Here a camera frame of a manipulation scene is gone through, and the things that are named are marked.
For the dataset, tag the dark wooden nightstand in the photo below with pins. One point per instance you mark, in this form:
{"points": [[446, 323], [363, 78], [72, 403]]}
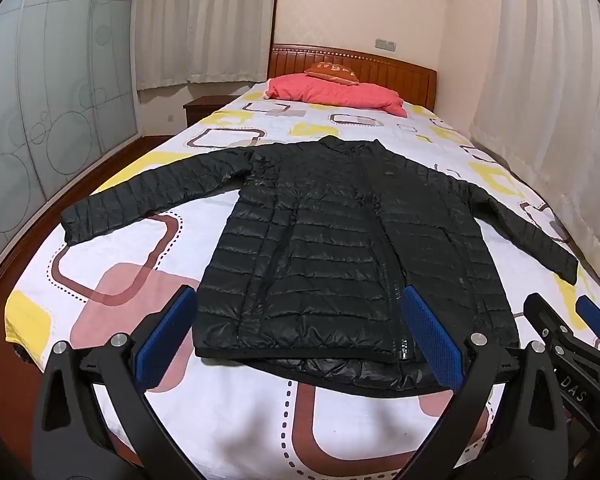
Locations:
{"points": [[202, 107]]}

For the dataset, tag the orange patterned cushion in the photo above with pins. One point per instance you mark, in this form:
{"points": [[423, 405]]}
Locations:
{"points": [[332, 72]]}

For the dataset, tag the bed with patterned sheet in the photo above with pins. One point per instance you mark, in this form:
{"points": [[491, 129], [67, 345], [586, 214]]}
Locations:
{"points": [[130, 240]]}

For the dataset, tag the frosted glass sliding wardrobe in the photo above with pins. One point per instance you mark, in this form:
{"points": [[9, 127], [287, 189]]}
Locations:
{"points": [[45, 100]]}

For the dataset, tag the black quilted puffer jacket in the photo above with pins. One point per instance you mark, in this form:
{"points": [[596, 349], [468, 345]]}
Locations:
{"points": [[330, 240]]}

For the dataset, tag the pink pillow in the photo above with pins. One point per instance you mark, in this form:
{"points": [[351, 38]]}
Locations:
{"points": [[335, 92]]}

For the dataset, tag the cream window curtain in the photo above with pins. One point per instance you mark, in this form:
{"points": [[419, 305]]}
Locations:
{"points": [[205, 20]]}

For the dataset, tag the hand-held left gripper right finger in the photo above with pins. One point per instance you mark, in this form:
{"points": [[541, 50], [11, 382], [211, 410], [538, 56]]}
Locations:
{"points": [[432, 336]]}

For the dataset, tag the wooden headboard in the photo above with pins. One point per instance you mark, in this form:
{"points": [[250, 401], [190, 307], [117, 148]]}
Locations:
{"points": [[395, 72]]}

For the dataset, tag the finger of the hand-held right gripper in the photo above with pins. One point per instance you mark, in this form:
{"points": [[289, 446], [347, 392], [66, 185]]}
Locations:
{"points": [[547, 322], [596, 319]]}

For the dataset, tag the grey wall switch panel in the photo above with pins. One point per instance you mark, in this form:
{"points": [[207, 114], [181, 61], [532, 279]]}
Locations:
{"points": [[386, 44]]}

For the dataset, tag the cream side curtain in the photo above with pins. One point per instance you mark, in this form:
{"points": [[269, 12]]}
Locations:
{"points": [[545, 110]]}

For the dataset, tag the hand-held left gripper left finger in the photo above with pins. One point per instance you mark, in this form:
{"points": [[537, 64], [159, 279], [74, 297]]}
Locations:
{"points": [[166, 336]]}

